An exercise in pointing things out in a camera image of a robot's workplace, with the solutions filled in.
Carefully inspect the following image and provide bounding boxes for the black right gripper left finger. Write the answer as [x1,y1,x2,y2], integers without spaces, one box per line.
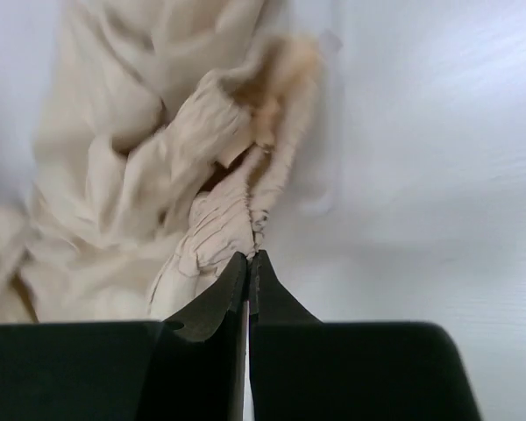
[0,253,248,420]

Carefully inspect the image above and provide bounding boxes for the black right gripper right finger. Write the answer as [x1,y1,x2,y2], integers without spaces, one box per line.
[249,252,480,421]

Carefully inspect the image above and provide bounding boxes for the beige trousers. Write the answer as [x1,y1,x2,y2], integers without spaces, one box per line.
[0,1,322,324]

